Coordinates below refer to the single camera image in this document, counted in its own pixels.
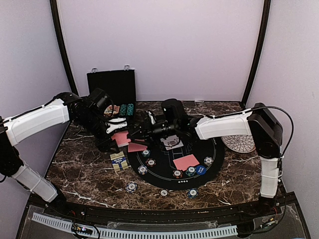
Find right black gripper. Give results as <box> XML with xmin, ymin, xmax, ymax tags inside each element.
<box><xmin>128</xmin><ymin>118</ymin><xmax>179</xmax><ymax>146</ymax></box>

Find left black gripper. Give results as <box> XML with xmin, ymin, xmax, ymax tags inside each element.
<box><xmin>77</xmin><ymin>111</ymin><xmax>120</xmax><ymax>153</ymax></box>

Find dealt card player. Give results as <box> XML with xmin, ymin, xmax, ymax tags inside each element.
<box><xmin>173</xmin><ymin>154</ymin><xmax>200</xmax><ymax>171</ymax></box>
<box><xmin>128</xmin><ymin>142</ymin><xmax>148</xmax><ymax>152</ymax></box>

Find red-backed card deck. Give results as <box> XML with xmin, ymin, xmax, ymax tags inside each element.
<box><xmin>111</xmin><ymin>131</ymin><xmax>131</xmax><ymax>147</ymax></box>

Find face-up jack community card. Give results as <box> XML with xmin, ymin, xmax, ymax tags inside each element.
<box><xmin>160</xmin><ymin>135</ymin><xmax>183</xmax><ymax>150</ymax></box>

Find brown chip mat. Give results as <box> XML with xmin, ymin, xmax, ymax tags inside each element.
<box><xmin>146</xmin><ymin>158</ymin><xmax>156</xmax><ymax>167</ymax></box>
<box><xmin>172</xmin><ymin>169</ymin><xmax>183</xmax><ymax>179</ymax></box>

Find blue chip mat edge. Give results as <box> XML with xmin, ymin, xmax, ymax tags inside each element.
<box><xmin>138</xmin><ymin>165</ymin><xmax>148</xmax><ymax>175</ymax></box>

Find dealt card front player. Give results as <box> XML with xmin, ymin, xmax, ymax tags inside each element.
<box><xmin>173</xmin><ymin>154</ymin><xmax>200</xmax><ymax>171</ymax></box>

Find brown chip front mat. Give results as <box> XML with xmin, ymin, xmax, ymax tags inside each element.
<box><xmin>172</xmin><ymin>169</ymin><xmax>183</xmax><ymax>179</ymax></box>

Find blue white chip stack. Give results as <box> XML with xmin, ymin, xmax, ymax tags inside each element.
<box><xmin>126</xmin><ymin>182</ymin><xmax>138</xmax><ymax>193</ymax></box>

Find brown white chip stack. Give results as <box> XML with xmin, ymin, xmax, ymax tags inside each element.
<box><xmin>159</xmin><ymin>189</ymin><xmax>169</xmax><ymax>198</ymax></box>

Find blue chip mat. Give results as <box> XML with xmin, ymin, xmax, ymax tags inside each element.
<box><xmin>204</xmin><ymin>157</ymin><xmax>214</xmax><ymax>166</ymax></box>

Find blue green chip stack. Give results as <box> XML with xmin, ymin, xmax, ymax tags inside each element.
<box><xmin>187</xmin><ymin>188</ymin><xmax>199</xmax><ymax>199</ymax></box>

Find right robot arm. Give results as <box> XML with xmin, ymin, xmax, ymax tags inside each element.
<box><xmin>128</xmin><ymin>99</ymin><xmax>283</xmax><ymax>216</ymax></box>

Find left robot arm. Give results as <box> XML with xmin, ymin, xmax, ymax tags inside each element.
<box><xmin>0</xmin><ymin>89</ymin><xmax>118</xmax><ymax>217</ymax></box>

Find card deck in case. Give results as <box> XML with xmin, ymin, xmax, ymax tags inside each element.
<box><xmin>104</xmin><ymin>105</ymin><xmax>120</xmax><ymax>117</ymax></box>

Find green chip row right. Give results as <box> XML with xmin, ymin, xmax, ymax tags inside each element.
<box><xmin>126</xmin><ymin>104</ymin><xmax>135</xmax><ymax>117</ymax></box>

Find green chip row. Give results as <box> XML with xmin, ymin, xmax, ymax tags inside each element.
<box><xmin>119</xmin><ymin>104</ymin><xmax>127</xmax><ymax>116</ymax></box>
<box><xmin>126</xmin><ymin>104</ymin><xmax>135</xmax><ymax>117</ymax></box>

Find green chip row left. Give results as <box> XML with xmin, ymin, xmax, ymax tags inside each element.
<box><xmin>119</xmin><ymin>104</ymin><xmax>127</xmax><ymax>116</ymax></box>

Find black poker chip case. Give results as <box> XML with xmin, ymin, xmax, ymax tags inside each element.
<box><xmin>87</xmin><ymin>69</ymin><xmax>137</xmax><ymax>122</ymax></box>

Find gold card box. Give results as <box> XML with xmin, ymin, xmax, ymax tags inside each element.
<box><xmin>110</xmin><ymin>151</ymin><xmax>129</xmax><ymax>172</ymax></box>

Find round black poker mat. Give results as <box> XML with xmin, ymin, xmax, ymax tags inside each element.
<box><xmin>126</xmin><ymin>113</ymin><xmax>225</xmax><ymax>191</ymax></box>

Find blue round blind button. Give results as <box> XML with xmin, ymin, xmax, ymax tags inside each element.
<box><xmin>195</xmin><ymin>165</ymin><xmax>206</xmax><ymax>175</ymax></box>

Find white floral patterned plate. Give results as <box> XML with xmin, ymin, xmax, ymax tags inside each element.
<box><xmin>221</xmin><ymin>135</ymin><xmax>256</xmax><ymax>153</ymax></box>

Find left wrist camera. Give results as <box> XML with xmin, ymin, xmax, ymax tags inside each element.
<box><xmin>87</xmin><ymin>87</ymin><xmax>128</xmax><ymax>135</ymax></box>

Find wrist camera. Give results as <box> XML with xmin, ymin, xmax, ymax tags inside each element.
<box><xmin>87</xmin><ymin>87</ymin><xmax>128</xmax><ymax>135</ymax></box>
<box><xmin>147</xmin><ymin>98</ymin><xmax>186</xmax><ymax>124</ymax></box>

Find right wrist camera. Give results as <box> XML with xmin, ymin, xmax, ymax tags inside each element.
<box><xmin>147</xmin><ymin>98</ymin><xmax>186</xmax><ymax>124</ymax></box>

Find white slotted cable duct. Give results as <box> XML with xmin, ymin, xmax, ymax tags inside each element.
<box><xmin>31</xmin><ymin>213</ymin><xmax>238</xmax><ymax>239</ymax></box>

